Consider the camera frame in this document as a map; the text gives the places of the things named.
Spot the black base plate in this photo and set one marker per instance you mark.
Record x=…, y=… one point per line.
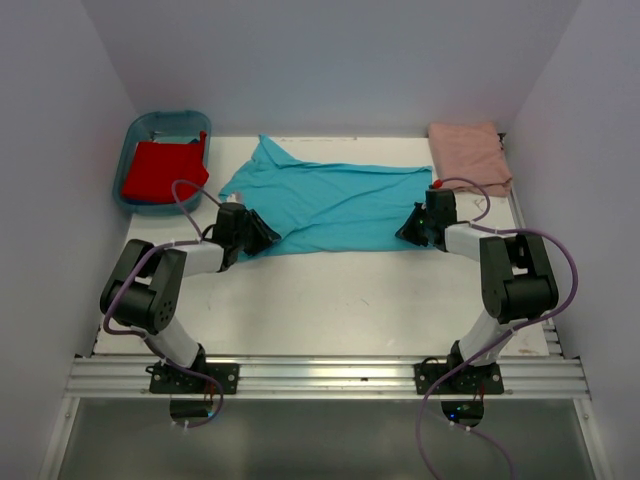
x=214, y=378
x=450, y=378

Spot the aluminium mounting rail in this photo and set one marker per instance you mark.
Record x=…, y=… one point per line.
x=342, y=378

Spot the teal t-shirt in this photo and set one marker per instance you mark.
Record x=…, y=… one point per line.
x=327, y=207

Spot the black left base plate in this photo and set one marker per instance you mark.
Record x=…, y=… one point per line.
x=214, y=378

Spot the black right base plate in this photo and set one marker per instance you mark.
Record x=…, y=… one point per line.
x=450, y=378

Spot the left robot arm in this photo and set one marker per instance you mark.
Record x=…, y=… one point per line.
x=140, y=298

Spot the folded pink t-shirt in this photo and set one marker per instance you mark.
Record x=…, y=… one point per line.
x=462, y=152

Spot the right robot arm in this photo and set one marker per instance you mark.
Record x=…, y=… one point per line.
x=516, y=278

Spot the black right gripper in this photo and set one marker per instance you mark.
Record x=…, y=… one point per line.
x=407, y=233

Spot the red t-shirt in bin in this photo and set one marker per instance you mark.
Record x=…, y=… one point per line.
x=157, y=166

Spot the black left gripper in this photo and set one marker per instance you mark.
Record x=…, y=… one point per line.
x=264, y=234

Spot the teal plastic bin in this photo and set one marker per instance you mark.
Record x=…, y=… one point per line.
x=162, y=127

